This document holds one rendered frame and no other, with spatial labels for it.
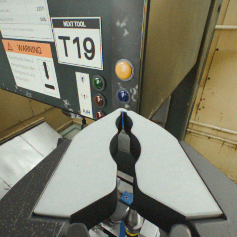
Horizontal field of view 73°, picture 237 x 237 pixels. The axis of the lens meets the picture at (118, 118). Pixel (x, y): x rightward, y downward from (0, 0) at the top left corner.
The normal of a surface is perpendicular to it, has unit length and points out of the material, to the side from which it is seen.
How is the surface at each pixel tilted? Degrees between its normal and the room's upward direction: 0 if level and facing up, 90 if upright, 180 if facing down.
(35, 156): 24
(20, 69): 90
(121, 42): 90
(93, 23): 90
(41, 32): 90
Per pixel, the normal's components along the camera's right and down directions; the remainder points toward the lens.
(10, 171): 0.31, -0.68
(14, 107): 0.86, 0.26
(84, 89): -0.51, 0.44
